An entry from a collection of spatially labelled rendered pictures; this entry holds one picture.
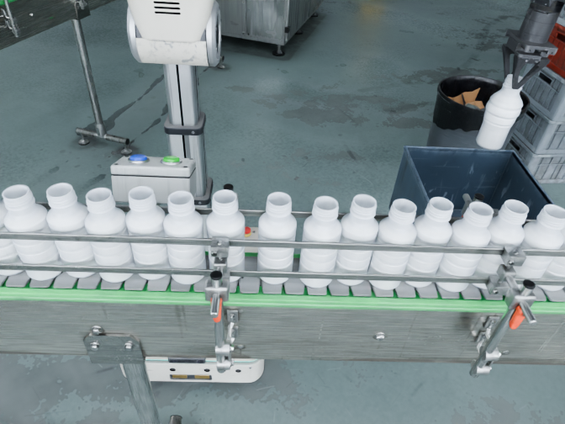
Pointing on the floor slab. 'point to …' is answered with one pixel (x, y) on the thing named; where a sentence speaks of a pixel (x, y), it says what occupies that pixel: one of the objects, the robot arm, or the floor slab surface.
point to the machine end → (266, 19)
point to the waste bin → (461, 129)
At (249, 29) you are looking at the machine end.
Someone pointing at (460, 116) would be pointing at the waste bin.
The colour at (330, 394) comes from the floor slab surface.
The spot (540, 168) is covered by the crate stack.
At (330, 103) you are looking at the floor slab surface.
